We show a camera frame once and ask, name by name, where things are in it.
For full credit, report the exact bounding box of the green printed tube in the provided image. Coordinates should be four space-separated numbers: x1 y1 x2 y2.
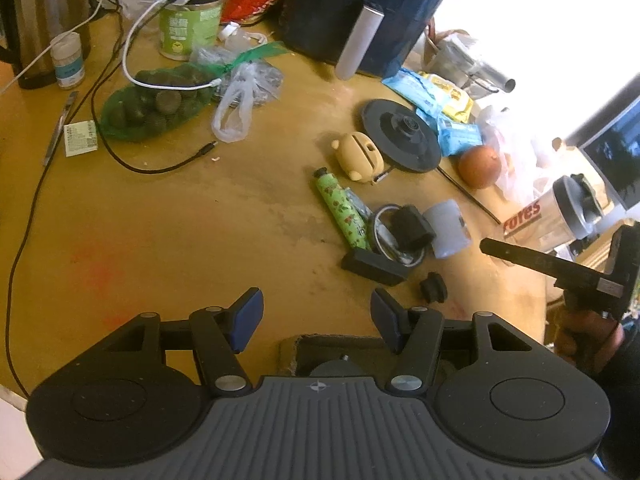
313 167 372 252

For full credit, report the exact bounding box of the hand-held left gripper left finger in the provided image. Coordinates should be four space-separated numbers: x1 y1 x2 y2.
107 287 264 396

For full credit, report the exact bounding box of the large blue wipes packet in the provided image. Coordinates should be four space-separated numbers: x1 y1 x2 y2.
382 69 445 117

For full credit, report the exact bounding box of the yellow wipes packet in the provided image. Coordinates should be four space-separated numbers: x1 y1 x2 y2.
419 72 474 124

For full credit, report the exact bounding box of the black cable with plug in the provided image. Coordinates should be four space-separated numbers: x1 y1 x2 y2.
90 7 218 175

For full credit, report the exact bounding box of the white plastic bag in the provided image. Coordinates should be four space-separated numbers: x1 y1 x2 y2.
474 104 553 202

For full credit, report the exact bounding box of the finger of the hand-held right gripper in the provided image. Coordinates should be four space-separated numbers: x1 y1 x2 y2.
479 238 624 297

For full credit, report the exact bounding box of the long black cable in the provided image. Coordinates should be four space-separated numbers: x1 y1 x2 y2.
7 47 113 397

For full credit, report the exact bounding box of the stainless steel kettle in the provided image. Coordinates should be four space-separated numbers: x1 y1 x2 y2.
0 0 93 91

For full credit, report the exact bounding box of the person's right hand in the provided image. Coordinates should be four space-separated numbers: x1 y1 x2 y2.
554 306 626 377

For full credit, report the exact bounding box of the clear shaker bottle grey lid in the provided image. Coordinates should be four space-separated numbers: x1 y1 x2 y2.
502 173 607 254

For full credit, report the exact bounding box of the beige bear-shaped case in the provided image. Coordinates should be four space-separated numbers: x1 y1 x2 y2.
329 131 387 185

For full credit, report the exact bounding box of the green jar with black lid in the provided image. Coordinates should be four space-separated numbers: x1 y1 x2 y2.
158 0 227 61

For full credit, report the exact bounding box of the aluminium foil roll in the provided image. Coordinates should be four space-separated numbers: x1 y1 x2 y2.
462 54 517 94

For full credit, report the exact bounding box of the black kettle base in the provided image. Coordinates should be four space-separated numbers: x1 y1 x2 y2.
360 98 444 174

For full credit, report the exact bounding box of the small black cap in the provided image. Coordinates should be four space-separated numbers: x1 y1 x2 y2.
418 272 449 304

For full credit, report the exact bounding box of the computer monitor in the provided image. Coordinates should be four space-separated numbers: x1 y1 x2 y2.
565 79 640 212

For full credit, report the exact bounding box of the white plastic scrap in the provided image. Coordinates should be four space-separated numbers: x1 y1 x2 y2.
219 22 269 45

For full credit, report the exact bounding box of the metal knife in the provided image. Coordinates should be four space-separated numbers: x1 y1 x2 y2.
42 91 80 167

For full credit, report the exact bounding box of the small white jar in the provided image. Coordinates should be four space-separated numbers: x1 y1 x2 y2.
51 32 84 90

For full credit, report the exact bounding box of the green net bag of avocados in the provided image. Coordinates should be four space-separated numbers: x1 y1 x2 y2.
96 41 292 142

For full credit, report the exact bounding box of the tape roll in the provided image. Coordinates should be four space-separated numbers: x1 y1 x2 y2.
367 203 432 266

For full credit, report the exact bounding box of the white charging cable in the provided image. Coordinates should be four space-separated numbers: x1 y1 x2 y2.
0 0 223 93

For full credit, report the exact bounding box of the metal bowl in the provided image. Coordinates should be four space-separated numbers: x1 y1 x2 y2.
424 29 501 102

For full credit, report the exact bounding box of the clear plastic bag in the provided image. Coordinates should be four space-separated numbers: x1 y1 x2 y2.
211 62 284 144

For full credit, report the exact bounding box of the paper receipt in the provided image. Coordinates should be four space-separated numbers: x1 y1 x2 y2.
64 120 100 157

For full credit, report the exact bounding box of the black foam block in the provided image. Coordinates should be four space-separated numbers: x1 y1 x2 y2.
389 204 437 252

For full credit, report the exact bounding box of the dark blue air fryer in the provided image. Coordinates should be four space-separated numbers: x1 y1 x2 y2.
276 0 460 81

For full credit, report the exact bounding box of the grey marbled stick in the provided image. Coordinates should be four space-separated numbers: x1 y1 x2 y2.
375 227 423 263

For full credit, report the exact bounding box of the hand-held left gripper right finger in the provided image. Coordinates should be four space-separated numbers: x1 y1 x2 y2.
370 287 533 396

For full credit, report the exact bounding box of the black rectangular bar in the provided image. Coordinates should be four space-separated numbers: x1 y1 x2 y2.
342 249 409 287

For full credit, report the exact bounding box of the orange round fruit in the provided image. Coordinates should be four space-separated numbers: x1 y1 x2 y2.
458 145 501 190

